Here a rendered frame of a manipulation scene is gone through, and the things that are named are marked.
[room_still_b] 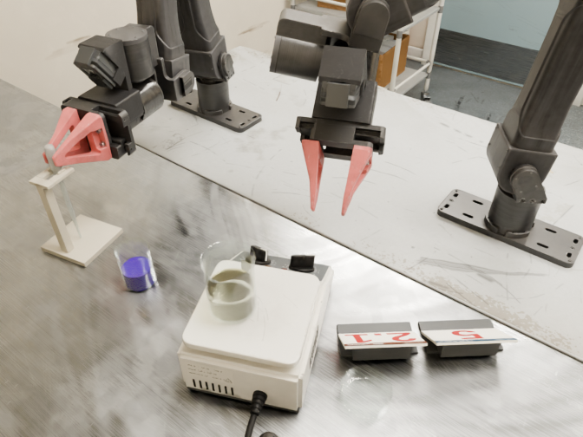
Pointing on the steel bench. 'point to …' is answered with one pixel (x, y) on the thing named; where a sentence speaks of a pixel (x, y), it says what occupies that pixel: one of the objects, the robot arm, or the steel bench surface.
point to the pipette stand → (68, 246)
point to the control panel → (291, 270)
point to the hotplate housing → (295, 397)
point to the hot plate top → (261, 321)
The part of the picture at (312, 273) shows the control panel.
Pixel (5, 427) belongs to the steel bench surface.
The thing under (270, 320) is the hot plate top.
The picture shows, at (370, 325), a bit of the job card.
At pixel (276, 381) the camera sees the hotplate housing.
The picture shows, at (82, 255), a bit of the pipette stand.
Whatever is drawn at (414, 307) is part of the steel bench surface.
